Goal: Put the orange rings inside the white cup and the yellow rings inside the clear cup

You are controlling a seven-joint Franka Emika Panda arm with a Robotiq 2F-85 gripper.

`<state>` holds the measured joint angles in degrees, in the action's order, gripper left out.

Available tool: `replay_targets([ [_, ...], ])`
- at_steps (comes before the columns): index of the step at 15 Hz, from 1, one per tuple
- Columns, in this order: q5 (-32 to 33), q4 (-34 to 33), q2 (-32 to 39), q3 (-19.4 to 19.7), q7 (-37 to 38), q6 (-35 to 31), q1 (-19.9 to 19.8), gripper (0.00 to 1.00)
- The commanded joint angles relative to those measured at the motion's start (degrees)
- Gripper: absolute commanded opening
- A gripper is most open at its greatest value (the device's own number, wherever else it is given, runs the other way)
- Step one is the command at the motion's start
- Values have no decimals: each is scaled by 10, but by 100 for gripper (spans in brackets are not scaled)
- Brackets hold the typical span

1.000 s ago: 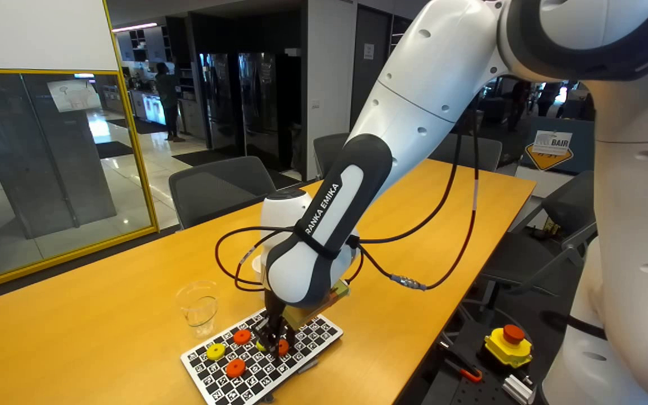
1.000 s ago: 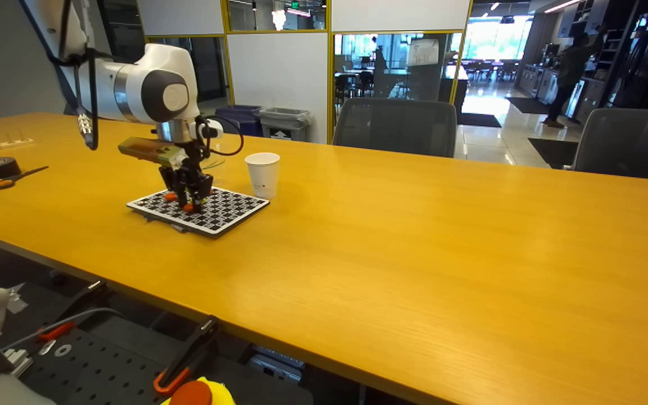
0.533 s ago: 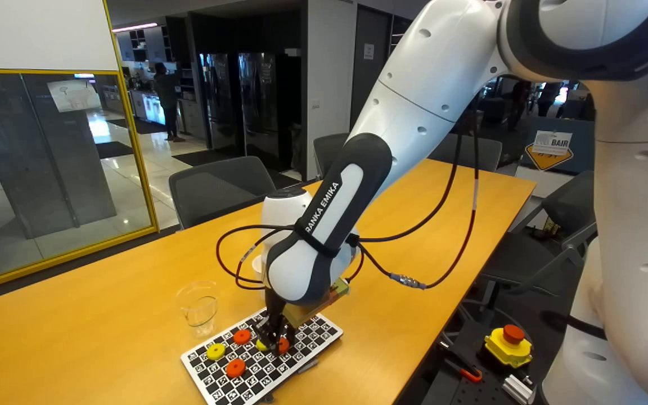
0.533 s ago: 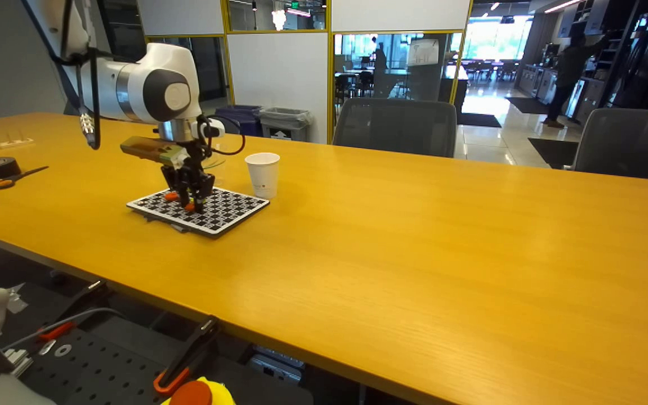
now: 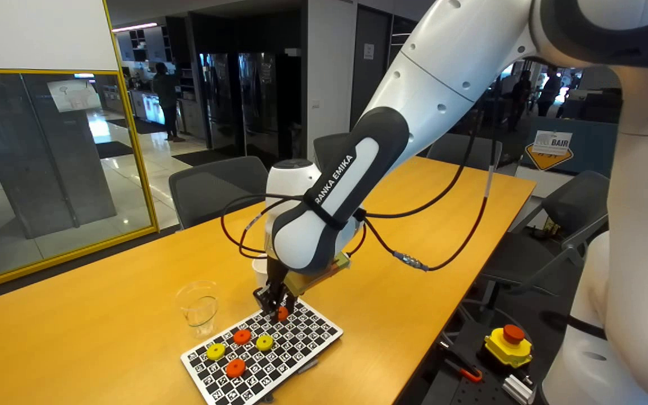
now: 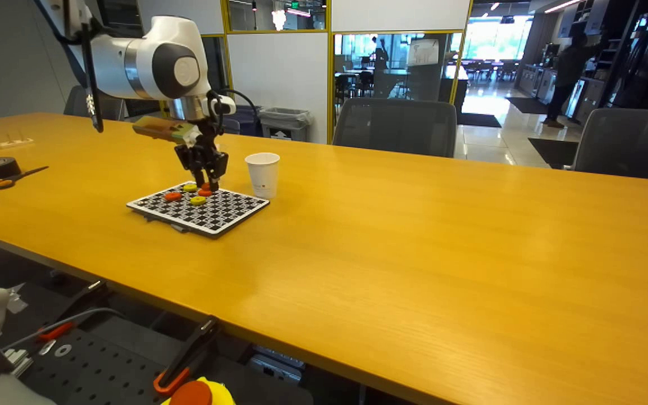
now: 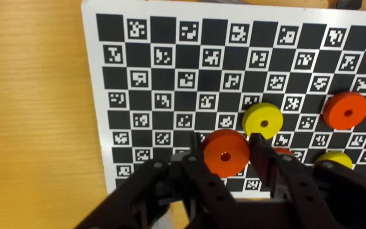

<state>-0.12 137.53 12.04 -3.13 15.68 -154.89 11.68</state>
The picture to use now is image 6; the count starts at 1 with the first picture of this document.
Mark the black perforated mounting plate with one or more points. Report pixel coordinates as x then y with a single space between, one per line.
90 372

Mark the black glass door cabinets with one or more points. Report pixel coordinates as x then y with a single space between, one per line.
646 58

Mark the grey waste bin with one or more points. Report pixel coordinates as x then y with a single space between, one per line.
287 125

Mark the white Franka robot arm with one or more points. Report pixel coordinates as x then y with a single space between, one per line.
125 68

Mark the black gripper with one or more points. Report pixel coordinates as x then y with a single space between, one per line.
204 149

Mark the dark grey office chair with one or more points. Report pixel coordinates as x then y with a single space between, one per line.
630 141
394 126
76 101

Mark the grey support under board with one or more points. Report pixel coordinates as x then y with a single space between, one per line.
180 225

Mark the yellow red emergency stop button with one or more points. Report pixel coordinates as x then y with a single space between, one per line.
196 393

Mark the person in dark jacket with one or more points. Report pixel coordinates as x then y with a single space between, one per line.
568 68

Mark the dark blue waste bin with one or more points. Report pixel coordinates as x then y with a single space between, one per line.
246 121

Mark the white paper cup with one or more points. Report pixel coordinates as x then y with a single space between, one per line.
261 177

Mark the black white checkerboard marker board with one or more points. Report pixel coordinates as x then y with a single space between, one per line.
211 213

